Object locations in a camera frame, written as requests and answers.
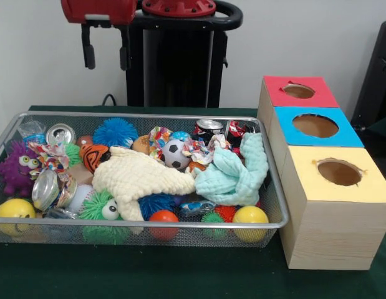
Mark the red orange ball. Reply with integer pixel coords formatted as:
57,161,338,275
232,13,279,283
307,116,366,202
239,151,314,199
148,209,180,240

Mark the purple spiky monster toy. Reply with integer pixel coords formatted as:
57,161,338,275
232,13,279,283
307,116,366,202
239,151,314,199
0,140,41,197

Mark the dark green table cloth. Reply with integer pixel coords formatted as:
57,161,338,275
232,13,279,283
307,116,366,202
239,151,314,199
0,105,386,299

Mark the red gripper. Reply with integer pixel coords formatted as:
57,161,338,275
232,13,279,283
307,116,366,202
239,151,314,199
60,0,138,71

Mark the plain yellow ball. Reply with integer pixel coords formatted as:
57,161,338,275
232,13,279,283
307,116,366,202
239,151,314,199
232,205,270,243

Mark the wooden box with three holes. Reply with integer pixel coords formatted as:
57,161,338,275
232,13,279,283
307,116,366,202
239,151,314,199
256,75,386,270

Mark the black upright panel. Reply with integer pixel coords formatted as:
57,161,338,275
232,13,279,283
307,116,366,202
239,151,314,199
351,21,386,131

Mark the cream waffle cloth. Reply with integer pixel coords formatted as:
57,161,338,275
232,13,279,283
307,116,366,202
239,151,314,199
92,146,196,222

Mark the small soccer ball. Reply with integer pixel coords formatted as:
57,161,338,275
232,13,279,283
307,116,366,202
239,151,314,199
161,139,192,170

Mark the blue spiky ball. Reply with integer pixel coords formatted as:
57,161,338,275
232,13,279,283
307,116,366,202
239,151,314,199
92,117,139,149

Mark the orange tiger plush toy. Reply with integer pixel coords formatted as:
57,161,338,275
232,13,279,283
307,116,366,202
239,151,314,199
79,143,111,174

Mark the yellow smiley ball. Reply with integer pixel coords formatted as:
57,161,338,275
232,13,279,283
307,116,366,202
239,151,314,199
0,198,37,236

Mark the silver wire mesh bin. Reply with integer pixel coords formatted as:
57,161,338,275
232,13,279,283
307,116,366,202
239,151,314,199
0,111,289,249

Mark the mint green cloth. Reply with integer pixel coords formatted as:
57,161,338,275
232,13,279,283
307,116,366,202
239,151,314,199
194,132,270,207

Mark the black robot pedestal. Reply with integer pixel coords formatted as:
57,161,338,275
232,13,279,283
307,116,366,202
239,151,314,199
127,0,243,108

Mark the green furry toy with eyes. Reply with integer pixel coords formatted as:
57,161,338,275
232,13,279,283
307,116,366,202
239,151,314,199
79,189,131,245

